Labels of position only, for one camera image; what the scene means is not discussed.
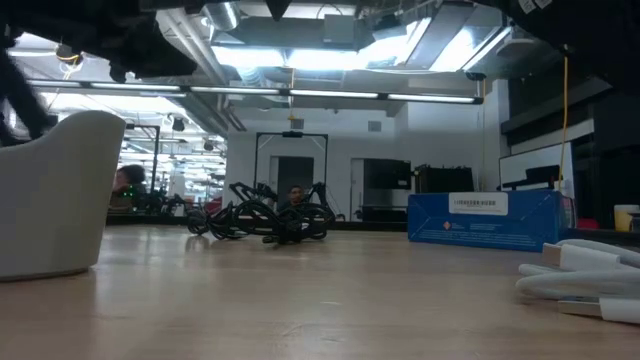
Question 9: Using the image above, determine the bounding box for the long ceiling light bar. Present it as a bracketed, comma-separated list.
[27, 78, 485, 105]

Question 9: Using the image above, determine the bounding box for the black gantry frame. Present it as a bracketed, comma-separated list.
[253, 131, 330, 201]

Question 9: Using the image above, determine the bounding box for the yellow cup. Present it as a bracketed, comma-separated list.
[613, 204, 640, 233]

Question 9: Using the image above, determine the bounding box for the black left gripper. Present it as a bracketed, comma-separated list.
[139, 0, 293, 22]

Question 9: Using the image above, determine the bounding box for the silver ventilation duct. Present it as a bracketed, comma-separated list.
[202, 0, 241, 32]

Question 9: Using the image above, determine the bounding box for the black equipment case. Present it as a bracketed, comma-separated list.
[414, 164, 475, 195]

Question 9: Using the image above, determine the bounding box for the blue cardboard box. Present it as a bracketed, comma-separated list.
[407, 189, 576, 254]

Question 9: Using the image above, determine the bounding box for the black monitor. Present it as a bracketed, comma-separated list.
[363, 158, 413, 191]

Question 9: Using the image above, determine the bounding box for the white USB-C cable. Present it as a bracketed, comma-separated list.
[514, 238, 640, 325]

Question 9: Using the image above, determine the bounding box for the black USB-C cable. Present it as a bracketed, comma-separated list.
[186, 198, 337, 246]

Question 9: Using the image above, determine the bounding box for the person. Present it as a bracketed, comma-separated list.
[278, 184, 307, 211]
[110, 164, 148, 209]

